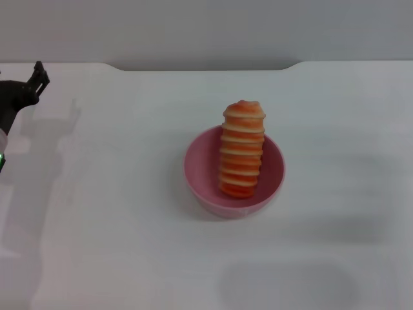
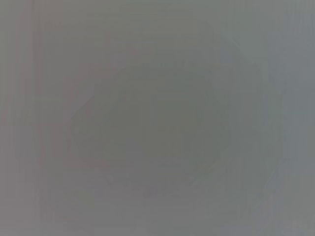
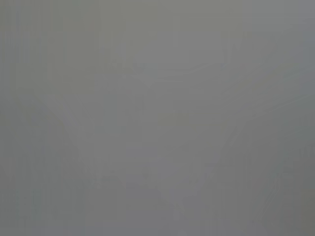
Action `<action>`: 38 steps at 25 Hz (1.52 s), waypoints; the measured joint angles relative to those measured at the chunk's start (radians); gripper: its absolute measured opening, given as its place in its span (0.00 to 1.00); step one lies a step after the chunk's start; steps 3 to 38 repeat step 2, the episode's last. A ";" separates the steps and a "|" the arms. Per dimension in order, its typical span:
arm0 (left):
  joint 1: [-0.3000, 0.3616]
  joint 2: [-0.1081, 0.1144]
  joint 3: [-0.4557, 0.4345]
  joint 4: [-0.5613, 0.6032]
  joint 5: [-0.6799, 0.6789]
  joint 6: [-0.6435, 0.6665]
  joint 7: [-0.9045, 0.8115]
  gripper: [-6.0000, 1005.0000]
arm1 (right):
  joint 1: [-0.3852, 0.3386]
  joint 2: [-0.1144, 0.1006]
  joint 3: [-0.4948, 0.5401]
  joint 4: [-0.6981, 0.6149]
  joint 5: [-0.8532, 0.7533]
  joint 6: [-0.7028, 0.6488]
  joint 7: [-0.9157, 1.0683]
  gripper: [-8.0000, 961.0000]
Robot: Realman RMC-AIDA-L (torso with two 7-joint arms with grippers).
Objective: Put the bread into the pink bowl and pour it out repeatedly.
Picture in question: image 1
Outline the pink bowl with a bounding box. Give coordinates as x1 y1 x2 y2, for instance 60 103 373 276
183 125 287 218

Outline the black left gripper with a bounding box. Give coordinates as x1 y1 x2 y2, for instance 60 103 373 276
0 60 52 136

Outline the orange ridged bread loaf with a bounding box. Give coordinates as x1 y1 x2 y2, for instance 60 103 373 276
217 100 267 199

